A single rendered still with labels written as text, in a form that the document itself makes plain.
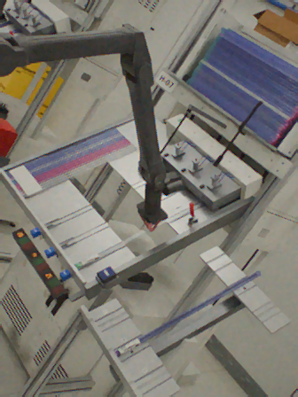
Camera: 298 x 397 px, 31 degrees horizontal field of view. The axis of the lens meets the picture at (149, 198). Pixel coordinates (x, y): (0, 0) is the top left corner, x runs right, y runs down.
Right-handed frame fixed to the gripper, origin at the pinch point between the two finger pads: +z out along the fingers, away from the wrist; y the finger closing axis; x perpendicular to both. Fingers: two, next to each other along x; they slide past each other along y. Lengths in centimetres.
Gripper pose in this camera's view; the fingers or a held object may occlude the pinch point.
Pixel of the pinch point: (151, 228)
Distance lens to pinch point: 185.6
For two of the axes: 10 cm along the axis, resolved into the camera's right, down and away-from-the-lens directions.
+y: -5.6, -5.9, 5.8
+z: -0.4, 7.2, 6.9
